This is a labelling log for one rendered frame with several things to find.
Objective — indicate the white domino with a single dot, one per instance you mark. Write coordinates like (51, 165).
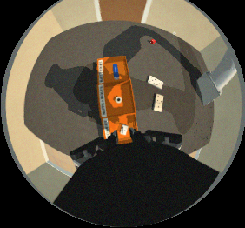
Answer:
(158, 103)
(157, 83)

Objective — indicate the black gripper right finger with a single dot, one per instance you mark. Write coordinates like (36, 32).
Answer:
(161, 138)

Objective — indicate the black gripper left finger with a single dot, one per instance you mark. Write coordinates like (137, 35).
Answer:
(88, 150)

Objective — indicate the orange labelled bins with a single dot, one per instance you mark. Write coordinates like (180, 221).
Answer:
(112, 89)

